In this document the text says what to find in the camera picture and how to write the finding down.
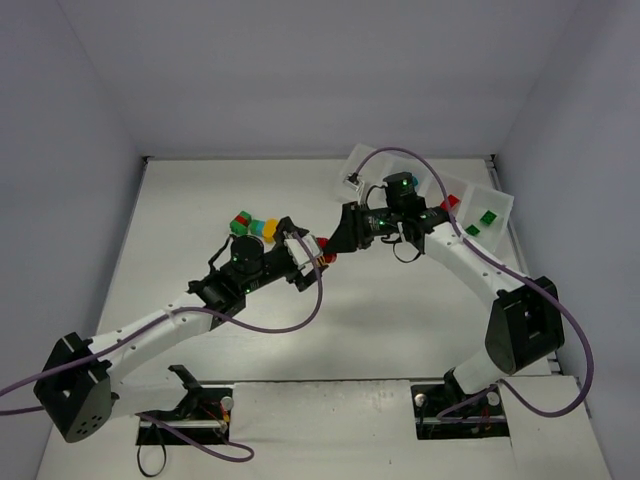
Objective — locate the small green lego brick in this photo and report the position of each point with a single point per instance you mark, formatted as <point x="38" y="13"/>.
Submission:
<point x="472" y="230"/>

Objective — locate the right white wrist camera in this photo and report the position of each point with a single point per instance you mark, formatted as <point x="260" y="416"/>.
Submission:
<point x="355" y="184"/>

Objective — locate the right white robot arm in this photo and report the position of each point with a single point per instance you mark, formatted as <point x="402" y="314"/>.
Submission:
<point x="524" y="325"/>

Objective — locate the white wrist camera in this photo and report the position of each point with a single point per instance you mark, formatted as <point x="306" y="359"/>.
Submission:
<point x="304" y="250"/>
<point x="355" y="184"/>

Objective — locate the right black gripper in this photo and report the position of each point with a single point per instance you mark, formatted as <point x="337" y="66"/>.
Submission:
<point x="357" y="226"/>

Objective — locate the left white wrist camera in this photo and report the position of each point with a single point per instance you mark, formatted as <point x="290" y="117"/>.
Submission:
<point x="304" y="250"/>

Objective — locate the yellow rounded lego brick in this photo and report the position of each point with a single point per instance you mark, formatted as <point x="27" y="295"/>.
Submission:
<point x="269" y="230"/>

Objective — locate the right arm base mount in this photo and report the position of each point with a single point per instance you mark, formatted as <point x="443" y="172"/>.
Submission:
<point x="482" y="419"/>

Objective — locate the burger printed lego stack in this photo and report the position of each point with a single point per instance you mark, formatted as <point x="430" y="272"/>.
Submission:
<point x="327" y="259"/>

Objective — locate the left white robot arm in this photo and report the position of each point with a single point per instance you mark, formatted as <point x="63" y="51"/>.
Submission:
<point x="84" y="382"/>

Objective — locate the clear four-compartment tray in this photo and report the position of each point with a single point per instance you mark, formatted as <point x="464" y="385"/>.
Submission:
<point x="475" y="198"/>

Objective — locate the green red lego brick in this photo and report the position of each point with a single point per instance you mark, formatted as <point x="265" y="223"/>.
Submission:
<point x="488" y="218"/>

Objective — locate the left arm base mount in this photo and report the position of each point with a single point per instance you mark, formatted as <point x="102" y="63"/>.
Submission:
<point x="203" y="412"/>

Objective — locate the red rounded lego brick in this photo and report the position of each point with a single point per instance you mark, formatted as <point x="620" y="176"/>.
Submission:
<point x="450" y="203"/>

